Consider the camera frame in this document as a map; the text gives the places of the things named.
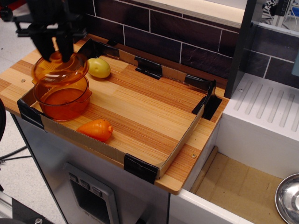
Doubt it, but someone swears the orange transparent pot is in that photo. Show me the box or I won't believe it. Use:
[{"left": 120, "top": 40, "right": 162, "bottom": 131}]
[{"left": 34, "top": 77, "right": 92, "bottom": 121}]

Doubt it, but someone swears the orange transparent pot lid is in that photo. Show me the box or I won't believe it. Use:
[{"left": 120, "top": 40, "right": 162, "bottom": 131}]
[{"left": 31, "top": 51, "right": 88, "bottom": 86}]

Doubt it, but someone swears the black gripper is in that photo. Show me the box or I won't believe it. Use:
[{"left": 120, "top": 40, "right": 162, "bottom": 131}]
[{"left": 13, "top": 0, "right": 87, "bottom": 63}]

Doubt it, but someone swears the white toy sink unit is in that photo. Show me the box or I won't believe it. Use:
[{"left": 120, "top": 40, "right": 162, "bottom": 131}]
[{"left": 169, "top": 74, "right": 299, "bottom": 224}]

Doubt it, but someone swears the black floor cable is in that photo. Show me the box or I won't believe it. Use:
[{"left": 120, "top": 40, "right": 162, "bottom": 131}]
[{"left": 0, "top": 146, "right": 32, "bottom": 162}]

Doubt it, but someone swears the silver metal bowl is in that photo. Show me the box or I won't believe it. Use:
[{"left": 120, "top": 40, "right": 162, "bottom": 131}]
[{"left": 275, "top": 174, "right": 299, "bottom": 224}]

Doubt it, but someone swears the cardboard fence with black tape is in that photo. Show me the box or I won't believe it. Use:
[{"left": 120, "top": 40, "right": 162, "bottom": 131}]
[{"left": 17, "top": 39, "right": 227, "bottom": 193}]

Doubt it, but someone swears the orange toy carrot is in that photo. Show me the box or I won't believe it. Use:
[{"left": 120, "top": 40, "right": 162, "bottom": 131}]
[{"left": 76, "top": 119, "right": 113, "bottom": 142}]

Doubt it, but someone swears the black chair wheel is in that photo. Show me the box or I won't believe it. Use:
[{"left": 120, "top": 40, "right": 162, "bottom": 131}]
[{"left": 0, "top": 6, "right": 13, "bottom": 22}]

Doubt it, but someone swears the yellow toy potato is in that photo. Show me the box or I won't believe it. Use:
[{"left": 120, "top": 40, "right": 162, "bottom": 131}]
[{"left": 87, "top": 58, "right": 111, "bottom": 78}]

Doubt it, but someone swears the grey toy oven front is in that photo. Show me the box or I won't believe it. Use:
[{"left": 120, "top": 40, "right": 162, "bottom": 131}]
[{"left": 13, "top": 116, "right": 170, "bottom": 224}]

